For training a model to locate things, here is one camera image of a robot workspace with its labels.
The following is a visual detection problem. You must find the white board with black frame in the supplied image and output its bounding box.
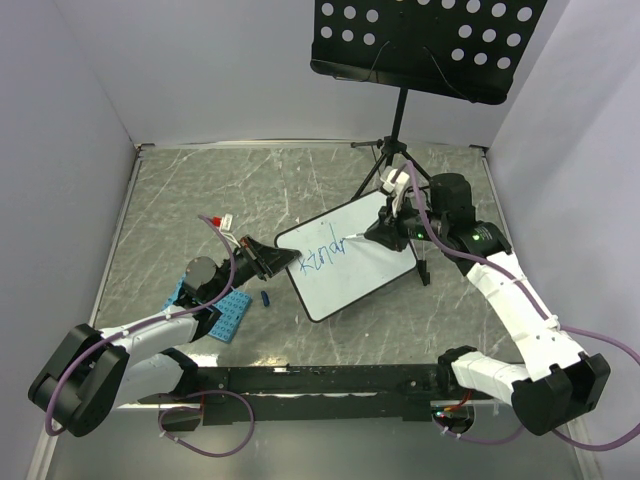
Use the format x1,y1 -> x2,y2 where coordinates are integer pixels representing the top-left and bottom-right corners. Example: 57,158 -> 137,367
274,191 -> 417,323

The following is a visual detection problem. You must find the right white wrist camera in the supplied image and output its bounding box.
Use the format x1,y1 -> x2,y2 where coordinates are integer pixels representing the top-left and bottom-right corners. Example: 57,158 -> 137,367
379,166 -> 411,217

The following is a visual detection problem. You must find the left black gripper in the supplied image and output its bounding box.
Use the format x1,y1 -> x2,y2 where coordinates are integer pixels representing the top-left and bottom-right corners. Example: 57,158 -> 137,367
208,234 -> 301,304

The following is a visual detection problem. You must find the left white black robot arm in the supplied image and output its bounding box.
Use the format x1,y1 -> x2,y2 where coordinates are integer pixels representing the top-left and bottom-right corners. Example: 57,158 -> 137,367
28,235 -> 301,437

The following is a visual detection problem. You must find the black perforated music stand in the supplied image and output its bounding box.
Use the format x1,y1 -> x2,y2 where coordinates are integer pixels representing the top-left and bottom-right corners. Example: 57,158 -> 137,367
309,0 -> 549,216

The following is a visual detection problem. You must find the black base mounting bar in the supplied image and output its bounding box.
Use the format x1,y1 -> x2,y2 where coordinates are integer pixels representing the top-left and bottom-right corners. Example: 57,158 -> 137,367
137,363 -> 496,426

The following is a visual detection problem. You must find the blue studded building plate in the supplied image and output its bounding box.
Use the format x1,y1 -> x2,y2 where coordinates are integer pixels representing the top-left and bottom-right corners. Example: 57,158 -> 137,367
161,275 -> 252,343

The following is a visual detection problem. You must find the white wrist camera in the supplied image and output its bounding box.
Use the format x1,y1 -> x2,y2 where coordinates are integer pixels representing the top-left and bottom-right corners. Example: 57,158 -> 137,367
211,213 -> 240,247
379,166 -> 411,217

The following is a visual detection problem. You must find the black whiteboard easel stand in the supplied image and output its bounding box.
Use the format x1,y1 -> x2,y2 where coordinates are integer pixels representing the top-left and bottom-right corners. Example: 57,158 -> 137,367
412,242 -> 431,286

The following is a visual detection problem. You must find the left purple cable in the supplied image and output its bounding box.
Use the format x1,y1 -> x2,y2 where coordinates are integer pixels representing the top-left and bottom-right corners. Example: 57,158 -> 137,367
44,214 -> 257,457

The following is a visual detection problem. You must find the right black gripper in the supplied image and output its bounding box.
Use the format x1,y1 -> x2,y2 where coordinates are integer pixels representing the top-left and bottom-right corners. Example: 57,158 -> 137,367
364,192 -> 448,252

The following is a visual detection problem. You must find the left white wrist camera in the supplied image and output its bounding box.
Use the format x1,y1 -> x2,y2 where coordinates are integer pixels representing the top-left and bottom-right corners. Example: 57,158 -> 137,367
211,213 -> 240,247

